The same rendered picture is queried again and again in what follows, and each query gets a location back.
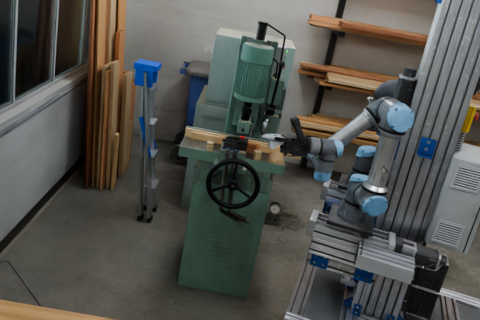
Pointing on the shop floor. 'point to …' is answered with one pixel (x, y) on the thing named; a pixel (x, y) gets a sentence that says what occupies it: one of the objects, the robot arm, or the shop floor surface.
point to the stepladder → (147, 135)
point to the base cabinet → (221, 242)
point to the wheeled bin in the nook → (196, 68)
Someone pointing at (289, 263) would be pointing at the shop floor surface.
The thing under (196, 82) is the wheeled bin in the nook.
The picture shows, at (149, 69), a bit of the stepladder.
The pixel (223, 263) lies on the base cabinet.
